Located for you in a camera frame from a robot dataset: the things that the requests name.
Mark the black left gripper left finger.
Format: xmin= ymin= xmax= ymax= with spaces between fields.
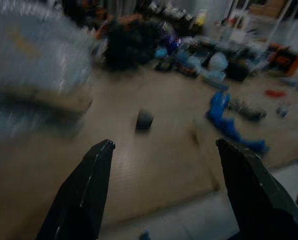
xmin=35 ymin=139 xmax=116 ymax=240

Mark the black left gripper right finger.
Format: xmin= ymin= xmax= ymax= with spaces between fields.
xmin=215 ymin=136 xmax=298 ymax=240

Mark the dark crumpled trash piece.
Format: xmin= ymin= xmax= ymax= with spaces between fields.
xmin=228 ymin=97 xmax=268 ymax=121

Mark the big black rubbish bag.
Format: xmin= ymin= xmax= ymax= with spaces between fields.
xmin=104 ymin=20 xmax=160 ymax=72

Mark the large brown cardboard mat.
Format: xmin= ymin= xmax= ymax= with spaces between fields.
xmin=0 ymin=65 xmax=298 ymax=226

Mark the blue plastic bag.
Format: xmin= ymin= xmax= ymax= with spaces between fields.
xmin=205 ymin=91 xmax=269 ymax=154

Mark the small clear plastic cup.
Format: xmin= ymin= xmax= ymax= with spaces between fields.
xmin=275 ymin=101 xmax=290 ymax=118

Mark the small dark cube box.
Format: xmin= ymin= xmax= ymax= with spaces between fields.
xmin=134 ymin=108 xmax=155 ymax=131

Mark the red plastic scrap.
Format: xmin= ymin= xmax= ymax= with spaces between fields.
xmin=265 ymin=88 xmax=287 ymax=98

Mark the large clear plastic bag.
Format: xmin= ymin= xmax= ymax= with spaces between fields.
xmin=0 ymin=15 xmax=96 ymax=141

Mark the light blue round bag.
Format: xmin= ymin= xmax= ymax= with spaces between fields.
xmin=208 ymin=52 xmax=229 ymax=72

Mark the orange and black tool bag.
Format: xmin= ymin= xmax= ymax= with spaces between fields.
xmin=266 ymin=42 xmax=298 ymax=76

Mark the white metal shelf rack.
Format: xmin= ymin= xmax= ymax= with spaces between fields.
xmin=220 ymin=0 xmax=290 ymax=47

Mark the yellow bottle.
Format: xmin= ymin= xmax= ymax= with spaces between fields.
xmin=196 ymin=9 xmax=208 ymax=26

